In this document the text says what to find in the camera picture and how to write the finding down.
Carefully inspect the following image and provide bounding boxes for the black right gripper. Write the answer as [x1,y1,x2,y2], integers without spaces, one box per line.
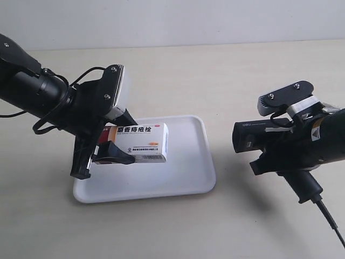
[250,104,337,175]

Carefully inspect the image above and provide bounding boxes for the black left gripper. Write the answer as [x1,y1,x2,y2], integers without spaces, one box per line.
[61,79,137,180]

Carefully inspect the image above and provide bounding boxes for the white red medicine box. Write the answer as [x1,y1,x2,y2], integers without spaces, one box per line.
[94,123,169,163]

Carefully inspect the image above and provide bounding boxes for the black handheld barcode scanner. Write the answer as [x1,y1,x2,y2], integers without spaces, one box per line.
[232,120,323,204]

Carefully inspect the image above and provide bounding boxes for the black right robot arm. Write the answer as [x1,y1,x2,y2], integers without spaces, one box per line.
[250,109,344,175]

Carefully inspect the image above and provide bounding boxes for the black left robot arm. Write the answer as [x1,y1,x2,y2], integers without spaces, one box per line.
[1,36,135,180]

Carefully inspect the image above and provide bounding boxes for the white plastic tray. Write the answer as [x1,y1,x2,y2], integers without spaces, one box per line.
[73,115,216,203]

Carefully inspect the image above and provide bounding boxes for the black scanner cable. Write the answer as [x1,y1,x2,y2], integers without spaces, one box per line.
[314,198,345,250]

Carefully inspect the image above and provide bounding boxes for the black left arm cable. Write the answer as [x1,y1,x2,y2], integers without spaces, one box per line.
[0,66,108,135]

